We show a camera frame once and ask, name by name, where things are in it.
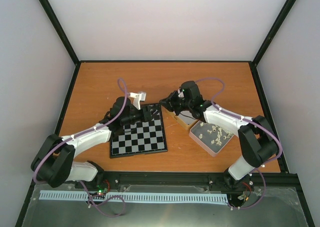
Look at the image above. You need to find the light blue cable duct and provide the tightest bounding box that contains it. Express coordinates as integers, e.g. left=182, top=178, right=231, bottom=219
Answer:
left=38, top=190, right=228, bottom=205

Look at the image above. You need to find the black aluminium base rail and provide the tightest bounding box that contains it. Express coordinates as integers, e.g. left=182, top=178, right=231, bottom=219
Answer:
left=84, top=171, right=302, bottom=194

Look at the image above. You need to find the black frame post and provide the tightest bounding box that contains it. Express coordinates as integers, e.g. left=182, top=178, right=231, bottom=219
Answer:
left=252, top=0, right=297, bottom=67
left=38, top=0, right=80, bottom=67

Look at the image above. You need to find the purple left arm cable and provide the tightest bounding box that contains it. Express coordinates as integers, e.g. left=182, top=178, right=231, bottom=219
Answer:
left=32, top=77, right=130, bottom=184

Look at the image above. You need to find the purple cable loop bottom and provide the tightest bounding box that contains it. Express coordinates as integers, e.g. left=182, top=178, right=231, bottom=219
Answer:
left=77, top=181, right=126, bottom=217

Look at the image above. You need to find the black frame post left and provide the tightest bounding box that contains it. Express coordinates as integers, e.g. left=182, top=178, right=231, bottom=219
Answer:
left=38, top=0, right=80, bottom=67

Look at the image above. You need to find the black frame post right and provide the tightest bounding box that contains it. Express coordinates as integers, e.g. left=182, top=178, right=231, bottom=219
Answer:
left=252, top=0, right=297, bottom=67

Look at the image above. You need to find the gold metal tin box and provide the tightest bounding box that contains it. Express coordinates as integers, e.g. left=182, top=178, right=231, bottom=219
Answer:
left=162, top=107, right=199, bottom=132

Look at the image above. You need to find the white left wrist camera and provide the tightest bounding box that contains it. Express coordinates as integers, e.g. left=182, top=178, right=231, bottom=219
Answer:
left=128, top=91, right=147, bottom=110

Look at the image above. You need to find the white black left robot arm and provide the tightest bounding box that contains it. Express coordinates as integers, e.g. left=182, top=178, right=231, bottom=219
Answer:
left=30, top=97, right=157, bottom=189

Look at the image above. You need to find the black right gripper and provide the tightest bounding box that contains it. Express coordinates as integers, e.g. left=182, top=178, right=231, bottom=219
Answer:
left=159, top=90, right=192, bottom=116

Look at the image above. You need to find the black white chess board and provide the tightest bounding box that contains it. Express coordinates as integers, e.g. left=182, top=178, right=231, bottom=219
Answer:
left=109, top=111, right=168, bottom=159

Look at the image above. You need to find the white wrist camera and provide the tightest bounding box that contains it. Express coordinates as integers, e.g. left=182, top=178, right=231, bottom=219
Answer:
left=128, top=91, right=147, bottom=110
left=177, top=88, right=184, bottom=99

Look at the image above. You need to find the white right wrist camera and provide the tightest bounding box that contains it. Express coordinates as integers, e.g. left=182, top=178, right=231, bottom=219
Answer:
left=177, top=88, right=184, bottom=99

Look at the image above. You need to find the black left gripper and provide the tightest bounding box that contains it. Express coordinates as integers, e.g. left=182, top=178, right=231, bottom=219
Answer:
left=122, top=106, right=161, bottom=126

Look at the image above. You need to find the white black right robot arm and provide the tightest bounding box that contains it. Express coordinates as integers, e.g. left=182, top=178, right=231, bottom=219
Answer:
left=159, top=80, right=283, bottom=189

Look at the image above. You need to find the silver tin lid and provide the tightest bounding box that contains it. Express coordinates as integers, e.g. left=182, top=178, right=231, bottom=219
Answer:
left=189, top=121, right=234, bottom=157

